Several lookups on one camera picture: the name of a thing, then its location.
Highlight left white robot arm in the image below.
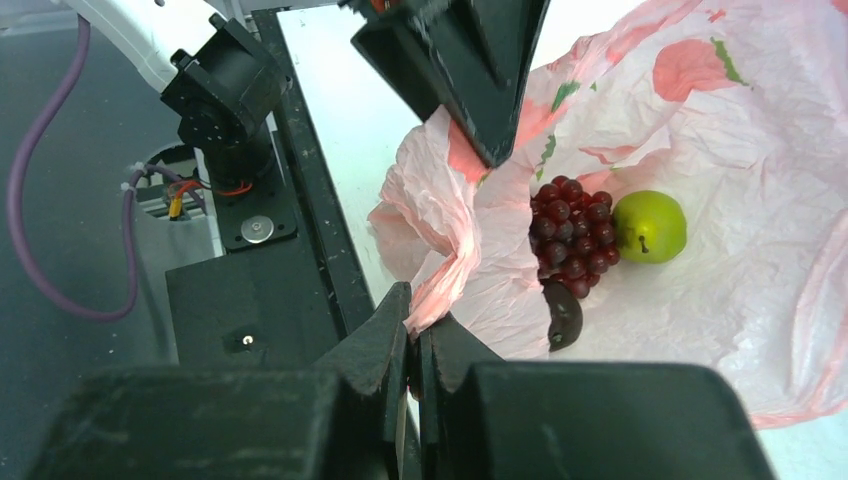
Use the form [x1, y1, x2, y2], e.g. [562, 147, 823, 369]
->
[71, 1, 549, 183]

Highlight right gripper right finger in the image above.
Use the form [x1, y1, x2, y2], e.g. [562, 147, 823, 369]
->
[417, 317, 773, 479]

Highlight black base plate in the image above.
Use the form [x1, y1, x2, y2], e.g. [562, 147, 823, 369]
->
[166, 10, 409, 371]

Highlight red fake grapes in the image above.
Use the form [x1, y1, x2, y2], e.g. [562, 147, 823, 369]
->
[529, 175, 621, 300]

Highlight green fake pear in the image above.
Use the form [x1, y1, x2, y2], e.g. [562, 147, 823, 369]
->
[612, 190, 688, 264]

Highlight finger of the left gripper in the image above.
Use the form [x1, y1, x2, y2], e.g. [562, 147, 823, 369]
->
[349, 0, 549, 168]

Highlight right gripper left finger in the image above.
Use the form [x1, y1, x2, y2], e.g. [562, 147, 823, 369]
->
[27, 282, 411, 479]

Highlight pink plastic bag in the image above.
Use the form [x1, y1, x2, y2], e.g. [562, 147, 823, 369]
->
[369, 1, 847, 428]

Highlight dark brown fake fruit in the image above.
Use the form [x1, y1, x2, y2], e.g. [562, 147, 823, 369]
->
[543, 282, 583, 352]

